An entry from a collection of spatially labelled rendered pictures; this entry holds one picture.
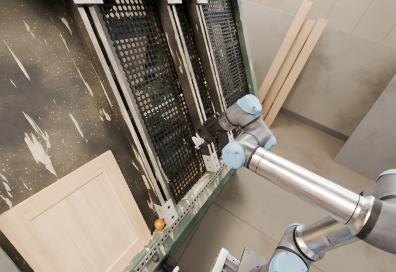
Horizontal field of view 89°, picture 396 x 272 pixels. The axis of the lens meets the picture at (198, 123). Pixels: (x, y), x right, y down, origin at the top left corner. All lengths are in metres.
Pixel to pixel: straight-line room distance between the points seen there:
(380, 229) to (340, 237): 0.25
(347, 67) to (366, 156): 1.37
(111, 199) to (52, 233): 0.21
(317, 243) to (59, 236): 0.86
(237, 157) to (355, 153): 3.35
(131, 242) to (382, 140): 3.52
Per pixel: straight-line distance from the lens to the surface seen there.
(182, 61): 1.14
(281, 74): 3.60
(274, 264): 0.84
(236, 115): 0.70
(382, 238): 0.58
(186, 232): 1.95
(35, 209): 0.85
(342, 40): 3.90
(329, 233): 0.81
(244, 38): 1.92
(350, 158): 3.87
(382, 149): 3.92
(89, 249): 0.98
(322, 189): 0.56
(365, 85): 4.11
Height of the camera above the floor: 1.96
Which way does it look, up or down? 38 degrees down
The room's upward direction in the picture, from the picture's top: 15 degrees clockwise
